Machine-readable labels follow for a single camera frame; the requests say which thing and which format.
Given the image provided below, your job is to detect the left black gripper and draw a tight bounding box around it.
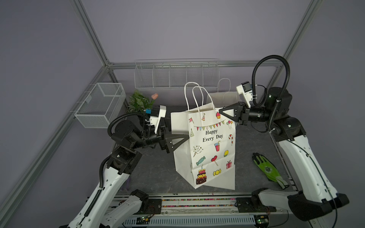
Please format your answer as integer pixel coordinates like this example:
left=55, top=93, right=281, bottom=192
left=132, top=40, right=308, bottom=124
left=131, top=115, right=189, bottom=154

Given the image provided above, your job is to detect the white party paper bag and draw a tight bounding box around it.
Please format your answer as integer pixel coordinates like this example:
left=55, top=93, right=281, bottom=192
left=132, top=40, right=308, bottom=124
left=205, top=165, right=235, bottom=191

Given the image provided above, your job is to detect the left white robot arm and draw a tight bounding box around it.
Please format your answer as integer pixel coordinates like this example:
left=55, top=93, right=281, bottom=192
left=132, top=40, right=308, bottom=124
left=66, top=120, right=189, bottom=228

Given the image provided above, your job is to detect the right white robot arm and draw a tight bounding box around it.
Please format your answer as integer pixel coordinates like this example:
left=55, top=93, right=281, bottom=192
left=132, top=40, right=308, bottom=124
left=219, top=83, right=349, bottom=221

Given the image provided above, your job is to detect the pink artificial tulip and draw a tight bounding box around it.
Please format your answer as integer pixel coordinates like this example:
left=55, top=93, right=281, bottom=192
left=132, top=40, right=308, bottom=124
left=151, top=93, right=158, bottom=100

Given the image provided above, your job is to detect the green artificial plant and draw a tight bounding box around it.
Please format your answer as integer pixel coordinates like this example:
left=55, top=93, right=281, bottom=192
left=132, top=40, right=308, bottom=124
left=127, top=90, right=155, bottom=113

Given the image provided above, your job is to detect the purple small toy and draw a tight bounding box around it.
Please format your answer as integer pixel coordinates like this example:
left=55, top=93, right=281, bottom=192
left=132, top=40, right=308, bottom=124
left=121, top=177, right=131, bottom=191

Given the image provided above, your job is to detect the green black work glove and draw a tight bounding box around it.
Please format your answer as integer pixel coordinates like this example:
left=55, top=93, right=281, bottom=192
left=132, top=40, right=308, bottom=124
left=252, top=153, right=289, bottom=190

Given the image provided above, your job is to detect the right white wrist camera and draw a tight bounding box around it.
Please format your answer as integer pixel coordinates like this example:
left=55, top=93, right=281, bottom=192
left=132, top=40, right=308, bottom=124
left=236, top=81, right=253, bottom=108

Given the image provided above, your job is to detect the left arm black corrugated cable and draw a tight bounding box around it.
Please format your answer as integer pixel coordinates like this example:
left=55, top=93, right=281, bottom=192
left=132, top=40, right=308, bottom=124
left=107, top=112, right=149, bottom=137

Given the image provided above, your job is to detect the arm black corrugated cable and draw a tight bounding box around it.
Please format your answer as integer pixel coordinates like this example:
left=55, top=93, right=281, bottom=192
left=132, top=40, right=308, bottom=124
left=251, top=55, right=290, bottom=129
left=107, top=112, right=149, bottom=137

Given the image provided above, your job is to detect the white wire wall shelf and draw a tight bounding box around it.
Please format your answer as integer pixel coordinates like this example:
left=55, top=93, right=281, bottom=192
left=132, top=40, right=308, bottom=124
left=134, top=59, right=220, bottom=89

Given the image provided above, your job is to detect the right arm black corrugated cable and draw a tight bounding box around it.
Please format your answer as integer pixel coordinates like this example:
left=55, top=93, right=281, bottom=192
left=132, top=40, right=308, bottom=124
left=251, top=55, right=290, bottom=129

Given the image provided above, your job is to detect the white wire mesh basket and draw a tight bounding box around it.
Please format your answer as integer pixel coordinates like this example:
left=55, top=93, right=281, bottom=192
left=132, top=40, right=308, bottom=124
left=74, top=83, right=126, bottom=129

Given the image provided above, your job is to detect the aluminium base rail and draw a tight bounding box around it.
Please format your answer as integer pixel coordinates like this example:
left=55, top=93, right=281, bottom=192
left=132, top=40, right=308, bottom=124
left=105, top=193, right=317, bottom=228

